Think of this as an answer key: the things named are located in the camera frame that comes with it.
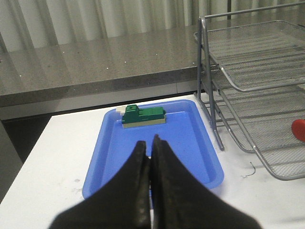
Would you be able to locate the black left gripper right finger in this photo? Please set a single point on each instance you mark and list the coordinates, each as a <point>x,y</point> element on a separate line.
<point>180,201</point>

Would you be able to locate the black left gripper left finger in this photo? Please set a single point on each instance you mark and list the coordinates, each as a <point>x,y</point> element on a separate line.
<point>122,203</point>

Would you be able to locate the red emergency stop button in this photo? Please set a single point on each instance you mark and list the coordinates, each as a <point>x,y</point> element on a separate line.
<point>298,129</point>

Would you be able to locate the blue plastic tray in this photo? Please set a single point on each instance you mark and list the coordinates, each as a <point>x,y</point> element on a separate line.
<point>184,131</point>

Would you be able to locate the green terminal block module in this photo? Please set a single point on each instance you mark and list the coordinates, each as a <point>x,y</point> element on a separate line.
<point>134,116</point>

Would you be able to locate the grey stone counter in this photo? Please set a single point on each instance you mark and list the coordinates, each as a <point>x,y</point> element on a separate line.
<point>79,75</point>

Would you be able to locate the thin grey wire scrap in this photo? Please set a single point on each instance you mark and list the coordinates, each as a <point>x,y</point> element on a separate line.
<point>251,171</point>

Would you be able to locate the silver rack frame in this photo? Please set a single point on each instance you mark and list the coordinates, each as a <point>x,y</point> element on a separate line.
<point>204,75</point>

